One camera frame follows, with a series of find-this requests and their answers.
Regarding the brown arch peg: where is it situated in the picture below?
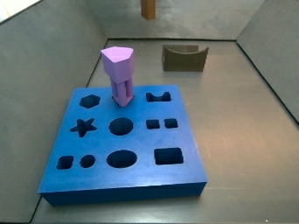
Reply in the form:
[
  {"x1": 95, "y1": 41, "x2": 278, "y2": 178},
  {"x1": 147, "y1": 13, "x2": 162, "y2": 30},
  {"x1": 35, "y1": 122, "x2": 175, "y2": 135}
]
[{"x1": 140, "y1": 0, "x2": 155, "y2": 20}]

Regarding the blue shape sorting board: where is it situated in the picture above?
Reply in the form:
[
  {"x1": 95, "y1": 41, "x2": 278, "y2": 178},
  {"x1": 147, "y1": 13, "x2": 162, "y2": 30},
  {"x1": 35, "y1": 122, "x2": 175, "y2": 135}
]
[{"x1": 39, "y1": 85, "x2": 209, "y2": 206}]

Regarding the dark grey arch holder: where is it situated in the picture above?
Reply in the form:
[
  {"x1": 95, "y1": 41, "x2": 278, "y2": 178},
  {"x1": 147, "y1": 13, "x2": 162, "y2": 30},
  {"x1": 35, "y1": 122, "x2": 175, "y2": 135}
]
[{"x1": 163, "y1": 45, "x2": 210, "y2": 72}]

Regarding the purple pentagon peg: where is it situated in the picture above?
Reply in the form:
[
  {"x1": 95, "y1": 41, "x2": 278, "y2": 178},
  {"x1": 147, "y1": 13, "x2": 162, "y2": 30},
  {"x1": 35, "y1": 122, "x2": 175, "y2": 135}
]
[{"x1": 100, "y1": 46, "x2": 135, "y2": 107}]

